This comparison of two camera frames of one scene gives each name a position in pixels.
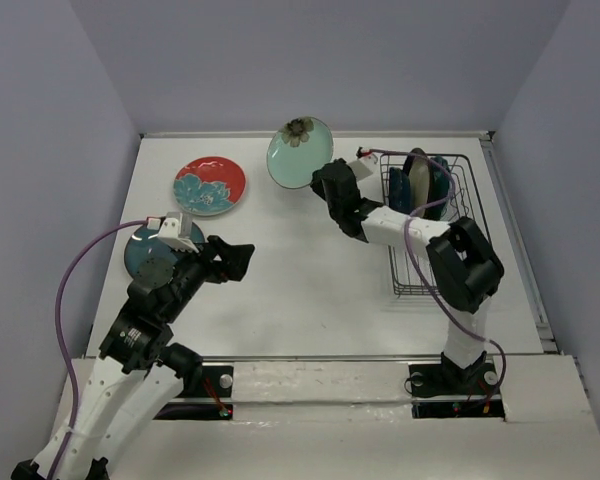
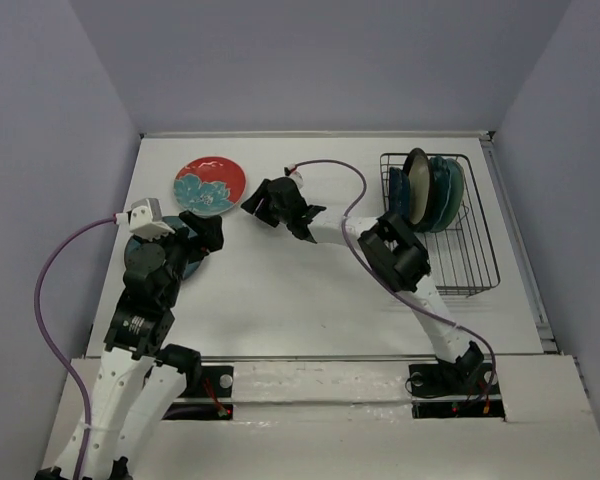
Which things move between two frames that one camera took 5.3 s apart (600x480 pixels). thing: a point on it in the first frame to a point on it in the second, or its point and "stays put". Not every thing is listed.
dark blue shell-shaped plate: [399, 190] stays put
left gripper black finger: [220, 244] to [200, 225]
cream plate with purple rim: [417, 166] stays put
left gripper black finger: [237, 260] to [210, 231]
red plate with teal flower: [209, 185] stays put
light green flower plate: [296, 149] to [455, 198]
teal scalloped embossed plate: [439, 189] stays put
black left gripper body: [195, 268] to [183, 249]
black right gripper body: [319, 188] to [284, 215]
